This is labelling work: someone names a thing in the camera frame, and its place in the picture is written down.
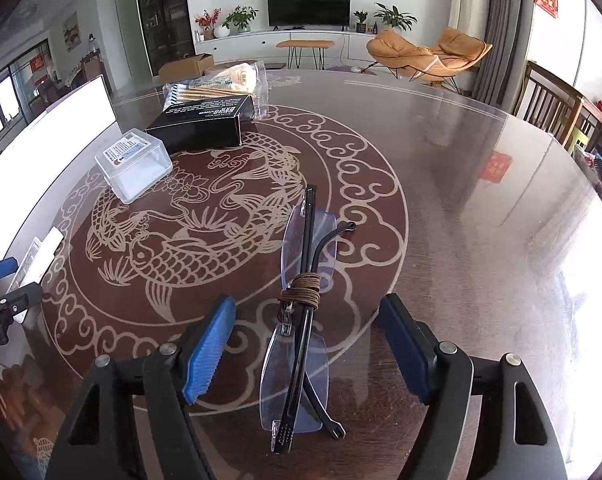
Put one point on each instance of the black cardboard box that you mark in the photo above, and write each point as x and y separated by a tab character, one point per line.
201	122

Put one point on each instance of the white bottle with printed label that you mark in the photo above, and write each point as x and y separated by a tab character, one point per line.
33	265

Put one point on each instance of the orange lounge chair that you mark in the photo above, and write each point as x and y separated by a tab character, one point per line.
421	50

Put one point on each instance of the leafy potted plant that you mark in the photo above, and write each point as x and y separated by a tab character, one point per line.
241	17

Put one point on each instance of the small potted plant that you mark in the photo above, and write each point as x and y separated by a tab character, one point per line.
361	19

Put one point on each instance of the grey curtain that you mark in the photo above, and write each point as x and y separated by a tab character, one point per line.
501	30

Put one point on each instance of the white round vase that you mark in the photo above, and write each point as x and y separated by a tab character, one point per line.
221	31

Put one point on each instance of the clear plastic box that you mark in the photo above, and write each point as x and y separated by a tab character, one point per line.
131	165

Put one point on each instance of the framed wall picture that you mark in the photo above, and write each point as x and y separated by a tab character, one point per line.
71	31

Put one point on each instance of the cloth-covered standing air conditioner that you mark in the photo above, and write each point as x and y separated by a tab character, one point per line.
473	0

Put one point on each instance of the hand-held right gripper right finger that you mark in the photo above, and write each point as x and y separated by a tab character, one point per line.
406	350

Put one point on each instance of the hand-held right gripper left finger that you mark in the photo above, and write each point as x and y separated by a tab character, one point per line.
208	350

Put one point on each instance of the rimless eyeglasses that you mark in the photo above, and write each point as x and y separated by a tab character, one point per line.
306	240

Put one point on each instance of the cotton swab bag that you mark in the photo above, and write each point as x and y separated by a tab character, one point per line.
216	85

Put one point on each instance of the red window sign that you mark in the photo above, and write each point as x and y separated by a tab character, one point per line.
38	62

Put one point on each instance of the white television cabinet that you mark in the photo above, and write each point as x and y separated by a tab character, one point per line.
281	39

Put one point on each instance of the red flower arrangement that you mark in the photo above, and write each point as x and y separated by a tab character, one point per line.
208	21

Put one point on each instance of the wooden bench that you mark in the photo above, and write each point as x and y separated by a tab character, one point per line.
303	44

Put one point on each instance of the wooden dining chair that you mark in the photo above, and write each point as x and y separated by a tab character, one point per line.
551	100

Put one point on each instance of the broad-leaf potted plant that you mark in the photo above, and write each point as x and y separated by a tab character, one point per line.
395	16

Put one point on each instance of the black television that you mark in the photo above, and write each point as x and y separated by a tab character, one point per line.
308	6

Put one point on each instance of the dark display cabinet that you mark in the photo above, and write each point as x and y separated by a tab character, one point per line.
163	15

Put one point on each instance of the open cardboard box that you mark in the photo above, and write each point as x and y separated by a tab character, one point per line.
186	66

